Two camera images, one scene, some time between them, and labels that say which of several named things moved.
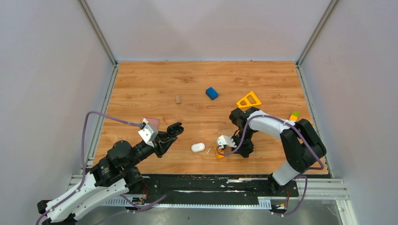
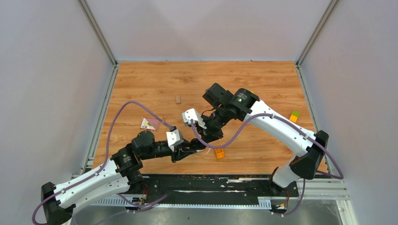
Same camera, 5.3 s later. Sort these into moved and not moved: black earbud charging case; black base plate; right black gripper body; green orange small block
Moved: black earbud charging case; right black gripper body
Not moved: black base plate; green orange small block
